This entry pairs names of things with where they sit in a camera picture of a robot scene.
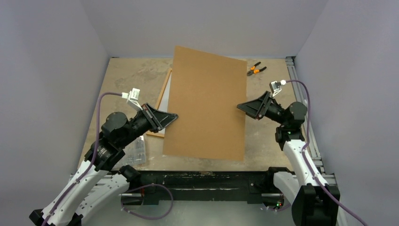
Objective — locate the brown backing board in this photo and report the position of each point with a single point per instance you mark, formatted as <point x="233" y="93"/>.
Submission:
<point x="205" y="90"/>

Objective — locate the orange black pliers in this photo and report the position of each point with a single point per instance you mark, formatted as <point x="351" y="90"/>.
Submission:
<point x="254" y="70"/>

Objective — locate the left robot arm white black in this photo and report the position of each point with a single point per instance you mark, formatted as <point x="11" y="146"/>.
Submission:
<point x="77" y="203"/>

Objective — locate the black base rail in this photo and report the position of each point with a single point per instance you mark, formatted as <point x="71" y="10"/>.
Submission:
<point x="252" y="187"/>

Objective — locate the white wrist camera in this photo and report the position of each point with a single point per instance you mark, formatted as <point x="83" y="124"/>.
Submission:
<point x="132" y="98"/>
<point x="276" y="87"/>

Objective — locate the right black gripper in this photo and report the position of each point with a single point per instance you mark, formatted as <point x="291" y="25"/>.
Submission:
<point x="263" y="105"/>

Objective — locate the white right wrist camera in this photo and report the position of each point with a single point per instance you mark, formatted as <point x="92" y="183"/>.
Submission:
<point x="276" y="87"/>

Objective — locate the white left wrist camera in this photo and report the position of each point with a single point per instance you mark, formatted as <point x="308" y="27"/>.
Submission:
<point x="132" y="98"/>

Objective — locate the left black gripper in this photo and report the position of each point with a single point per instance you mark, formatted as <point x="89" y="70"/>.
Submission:
<point x="157" y="119"/>

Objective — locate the clear plastic screw box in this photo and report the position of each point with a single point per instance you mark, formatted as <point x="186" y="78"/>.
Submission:
<point x="135" y="153"/>

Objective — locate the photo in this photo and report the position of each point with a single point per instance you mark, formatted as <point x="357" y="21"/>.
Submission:
<point x="165" y="96"/>

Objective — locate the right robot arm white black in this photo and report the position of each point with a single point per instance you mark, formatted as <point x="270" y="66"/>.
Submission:
<point x="311" y="197"/>

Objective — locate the orange wooden picture frame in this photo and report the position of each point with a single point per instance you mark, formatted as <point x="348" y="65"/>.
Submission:
<point x="161" y="135"/>

